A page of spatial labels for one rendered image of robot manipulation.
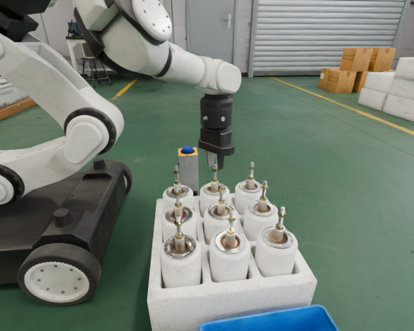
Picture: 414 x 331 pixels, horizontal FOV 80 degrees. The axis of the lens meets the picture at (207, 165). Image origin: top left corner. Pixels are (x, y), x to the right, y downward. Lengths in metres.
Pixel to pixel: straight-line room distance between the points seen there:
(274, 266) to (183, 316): 0.24
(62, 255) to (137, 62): 0.52
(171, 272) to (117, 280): 0.34
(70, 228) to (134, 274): 0.26
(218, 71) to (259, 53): 5.13
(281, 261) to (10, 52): 0.81
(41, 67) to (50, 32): 5.28
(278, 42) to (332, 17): 1.16
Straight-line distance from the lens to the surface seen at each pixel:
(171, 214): 0.69
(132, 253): 0.97
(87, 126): 0.75
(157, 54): 0.47
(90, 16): 0.48
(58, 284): 0.85
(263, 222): 0.70
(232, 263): 0.59
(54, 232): 0.81
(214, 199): 0.76
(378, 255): 1.11
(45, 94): 0.82
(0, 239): 0.95
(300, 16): 5.99
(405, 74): 3.17
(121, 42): 0.48
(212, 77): 0.58
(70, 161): 0.81
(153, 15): 0.46
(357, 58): 4.26
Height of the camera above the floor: 0.68
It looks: 27 degrees down
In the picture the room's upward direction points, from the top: straight up
